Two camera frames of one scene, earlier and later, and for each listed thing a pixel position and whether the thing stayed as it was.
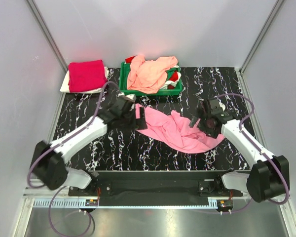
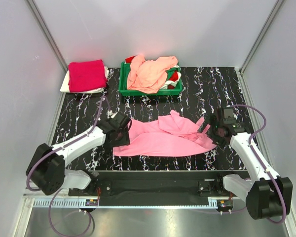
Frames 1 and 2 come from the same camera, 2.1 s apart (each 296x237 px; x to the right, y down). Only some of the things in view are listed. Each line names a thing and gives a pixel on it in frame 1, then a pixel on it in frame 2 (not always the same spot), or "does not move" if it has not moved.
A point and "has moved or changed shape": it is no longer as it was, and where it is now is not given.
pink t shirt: x=173 y=132 has moved or changed shape
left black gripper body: x=128 y=122 -> x=122 y=139
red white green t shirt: x=173 y=75 does not move
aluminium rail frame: x=32 y=197 does not move
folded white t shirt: x=65 y=88 does not move
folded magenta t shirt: x=86 y=75 does not move
